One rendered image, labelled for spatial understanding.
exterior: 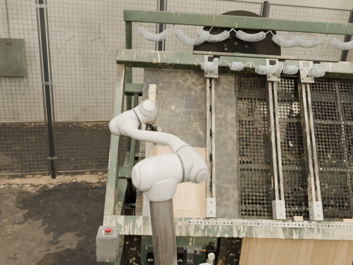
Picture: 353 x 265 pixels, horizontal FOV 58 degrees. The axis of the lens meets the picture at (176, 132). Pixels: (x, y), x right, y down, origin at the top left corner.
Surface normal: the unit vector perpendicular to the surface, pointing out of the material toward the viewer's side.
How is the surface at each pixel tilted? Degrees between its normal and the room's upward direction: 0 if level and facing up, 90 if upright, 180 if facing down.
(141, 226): 54
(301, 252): 90
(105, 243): 90
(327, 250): 90
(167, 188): 84
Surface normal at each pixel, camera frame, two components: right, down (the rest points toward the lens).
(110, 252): 0.04, 0.33
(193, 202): 0.07, -0.29
